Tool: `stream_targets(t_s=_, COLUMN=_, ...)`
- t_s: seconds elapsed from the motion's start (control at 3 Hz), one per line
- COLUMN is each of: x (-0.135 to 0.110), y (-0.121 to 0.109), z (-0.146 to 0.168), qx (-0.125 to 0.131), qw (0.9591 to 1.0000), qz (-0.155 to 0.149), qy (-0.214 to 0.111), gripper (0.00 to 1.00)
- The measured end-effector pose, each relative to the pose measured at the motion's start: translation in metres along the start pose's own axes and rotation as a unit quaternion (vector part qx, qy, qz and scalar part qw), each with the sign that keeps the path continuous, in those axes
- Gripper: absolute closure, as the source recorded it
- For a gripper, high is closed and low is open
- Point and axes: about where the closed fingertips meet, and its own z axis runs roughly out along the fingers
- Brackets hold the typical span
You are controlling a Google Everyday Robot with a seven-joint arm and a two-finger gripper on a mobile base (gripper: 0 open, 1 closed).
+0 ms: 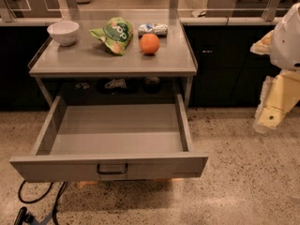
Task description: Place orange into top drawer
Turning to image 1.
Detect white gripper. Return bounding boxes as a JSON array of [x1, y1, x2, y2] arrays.
[[250, 3, 300, 133]]

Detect green chip bag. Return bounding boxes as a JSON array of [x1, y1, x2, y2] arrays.
[[89, 17, 133, 55]]

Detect white bowl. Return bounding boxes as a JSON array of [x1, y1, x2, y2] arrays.
[[47, 21, 79, 46]]

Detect orange fruit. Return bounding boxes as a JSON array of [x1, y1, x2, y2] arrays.
[[140, 34, 159, 54]]

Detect black plug on floor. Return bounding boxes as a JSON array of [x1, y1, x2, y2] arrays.
[[13, 206, 34, 225]]

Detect silver blue snack packet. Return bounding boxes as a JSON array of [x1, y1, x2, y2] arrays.
[[138, 22, 168, 37]]

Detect grey metal cabinet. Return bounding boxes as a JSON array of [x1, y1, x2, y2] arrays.
[[30, 9, 197, 110]]

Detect black floor cable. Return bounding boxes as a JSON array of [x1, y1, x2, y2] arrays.
[[17, 180, 69, 225]]

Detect grey open top drawer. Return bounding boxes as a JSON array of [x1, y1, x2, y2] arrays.
[[10, 99, 208, 182]]

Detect black drawer handle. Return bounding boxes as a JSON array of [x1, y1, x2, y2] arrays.
[[97, 164, 128, 175]]

